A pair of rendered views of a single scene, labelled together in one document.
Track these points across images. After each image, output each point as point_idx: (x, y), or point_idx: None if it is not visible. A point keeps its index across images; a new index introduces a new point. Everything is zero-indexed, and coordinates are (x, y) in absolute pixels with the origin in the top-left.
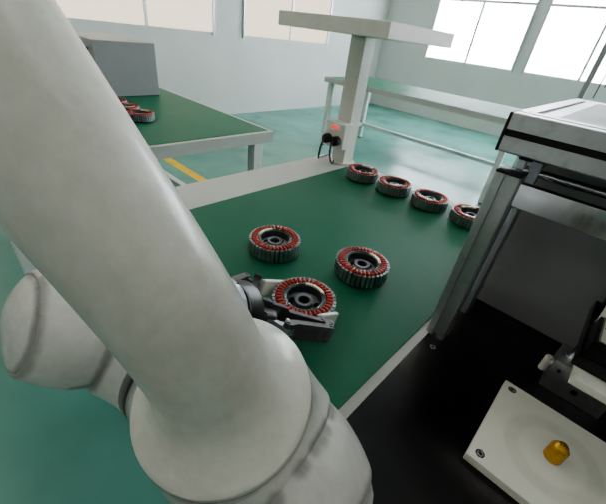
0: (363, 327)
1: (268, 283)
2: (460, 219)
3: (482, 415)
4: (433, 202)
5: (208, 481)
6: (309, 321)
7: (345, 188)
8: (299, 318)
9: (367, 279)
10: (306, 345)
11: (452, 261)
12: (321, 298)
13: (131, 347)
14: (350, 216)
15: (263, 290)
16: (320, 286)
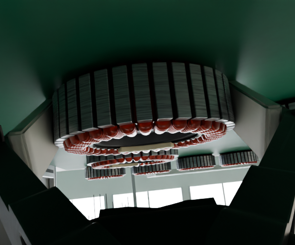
0: (15, 118)
1: (253, 144)
2: (108, 171)
3: None
4: (143, 172)
5: None
6: None
7: (247, 147)
8: (9, 234)
9: (97, 157)
10: (22, 62)
11: (68, 158)
12: (115, 140)
13: None
14: (214, 144)
15: (258, 124)
16: (138, 151)
